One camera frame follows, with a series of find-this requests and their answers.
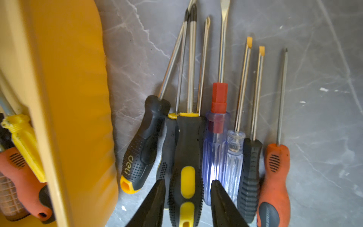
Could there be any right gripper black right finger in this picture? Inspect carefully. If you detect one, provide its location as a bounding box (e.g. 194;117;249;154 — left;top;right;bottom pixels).
211;180;249;227

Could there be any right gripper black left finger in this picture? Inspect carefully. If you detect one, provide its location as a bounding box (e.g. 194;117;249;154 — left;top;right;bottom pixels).
126;179;166;227

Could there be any black yellow handle screwdriver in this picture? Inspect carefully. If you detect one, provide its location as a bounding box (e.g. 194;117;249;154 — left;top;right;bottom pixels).
169;4;203;227

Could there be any large black handle screwdriver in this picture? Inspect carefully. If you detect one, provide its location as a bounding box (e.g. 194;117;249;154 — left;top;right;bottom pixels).
120;1;196;194

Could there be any yellow plastic storage box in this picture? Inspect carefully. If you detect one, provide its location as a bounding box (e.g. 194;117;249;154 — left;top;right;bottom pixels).
1;1;119;227

